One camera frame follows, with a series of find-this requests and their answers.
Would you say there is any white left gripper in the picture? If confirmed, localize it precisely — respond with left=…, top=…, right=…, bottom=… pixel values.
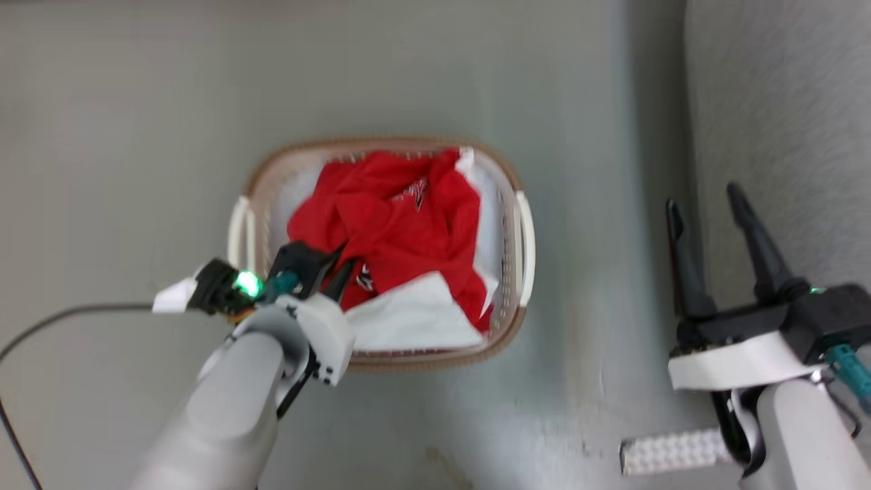
left=235, top=241, right=359, bottom=387

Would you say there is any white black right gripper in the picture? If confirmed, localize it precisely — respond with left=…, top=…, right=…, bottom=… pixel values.
left=665, top=182, right=829, bottom=393

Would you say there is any red printed shirt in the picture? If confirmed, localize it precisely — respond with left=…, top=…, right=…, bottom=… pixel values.
left=286, top=149, right=495, bottom=333

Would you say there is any white laundry basket brown rim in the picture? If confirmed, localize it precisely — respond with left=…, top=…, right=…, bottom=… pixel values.
left=227, top=136, right=536, bottom=373

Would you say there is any white garment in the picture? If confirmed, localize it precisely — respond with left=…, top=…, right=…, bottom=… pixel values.
left=344, top=271, right=487, bottom=353

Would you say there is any grey fabric sofa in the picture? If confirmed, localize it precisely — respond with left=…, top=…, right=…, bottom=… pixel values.
left=683, top=0, right=871, bottom=321

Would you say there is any white studded plate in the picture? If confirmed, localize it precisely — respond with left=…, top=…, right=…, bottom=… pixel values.
left=620, top=428, right=737, bottom=476

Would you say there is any teal left arm cable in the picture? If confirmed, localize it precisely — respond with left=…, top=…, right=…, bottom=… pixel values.
left=264, top=271, right=301, bottom=301

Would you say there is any teal arm cable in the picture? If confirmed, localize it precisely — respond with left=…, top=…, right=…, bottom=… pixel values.
left=825, top=343, right=871, bottom=412
left=264, top=271, right=301, bottom=301

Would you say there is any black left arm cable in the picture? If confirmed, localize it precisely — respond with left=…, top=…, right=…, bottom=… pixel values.
left=275, top=347, right=322, bottom=420

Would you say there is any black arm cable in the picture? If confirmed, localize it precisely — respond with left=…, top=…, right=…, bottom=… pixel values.
left=275, top=347, right=322, bottom=420
left=710, top=389, right=766, bottom=478

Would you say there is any teal right arm cable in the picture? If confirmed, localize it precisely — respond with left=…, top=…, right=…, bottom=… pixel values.
left=825, top=343, right=871, bottom=412

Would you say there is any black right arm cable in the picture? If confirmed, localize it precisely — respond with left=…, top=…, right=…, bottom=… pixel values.
left=710, top=389, right=766, bottom=478

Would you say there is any thin black floor cable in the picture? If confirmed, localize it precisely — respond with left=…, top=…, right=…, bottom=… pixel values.
left=0, top=304, right=154, bottom=490

